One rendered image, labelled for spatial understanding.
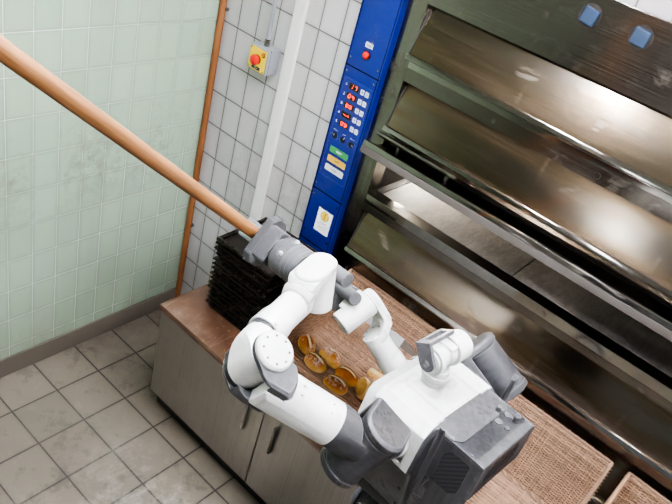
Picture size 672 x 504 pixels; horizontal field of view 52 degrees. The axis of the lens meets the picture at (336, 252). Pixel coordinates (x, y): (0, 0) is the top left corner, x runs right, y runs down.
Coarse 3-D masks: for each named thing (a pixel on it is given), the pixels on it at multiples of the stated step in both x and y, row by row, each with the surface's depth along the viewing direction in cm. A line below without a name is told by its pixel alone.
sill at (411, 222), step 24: (408, 216) 249; (432, 240) 243; (480, 264) 234; (504, 288) 230; (528, 288) 230; (552, 312) 221; (576, 336) 218; (600, 336) 217; (624, 360) 210; (648, 384) 208
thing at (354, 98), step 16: (352, 80) 241; (352, 96) 243; (368, 96) 238; (336, 112) 249; (352, 112) 245; (336, 128) 252; (352, 128) 247; (336, 144) 254; (352, 144) 249; (336, 160) 256; (336, 176) 259
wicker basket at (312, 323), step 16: (352, 272) 271; (384, 304) 264; (400, 304) 260; (304, 320) 263; (320, 320) 275; (400, 320) 261; (416, 320) 257; (288, 336) 261; (320, 336) 274; (336, 336) 276; (352, 336) 273; (416, 336) 258; (352, 352) 271; (368, 352) 269; (416, 352) 258; (304, 368) 236; (352, 368) 264; (368, 368) 266; (320, 384) 232; (352, 400) 250
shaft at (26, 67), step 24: (0, 48) 88; (24, 72) 92; (48, 72) 95; (72, 96) 100; (96, 120) 105; (120, 144) 112; (144, 144) 116; (168, 168) 122; (192, 192) 131; (240, 216) 148
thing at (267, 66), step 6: (252, 42) 261; (258, 42) 262; (252, 48) 261; (258, 48) 259; (264, 48) 258; (270, 48) 260; (276, 48) 262; (252, 54) 262; (258, 54) 260; (270, 54) 258; (276, 54) 260; (264, 60) 259; (270, 60) 260; (276, 60) 262; (252, 66) 264; (258, 66) 262; (264, 66) 260; (270, 66) 261; (276, 66) 264; (258, 72) 263; (264, 72) 261; (270, 72) 263; (276, 72) 266
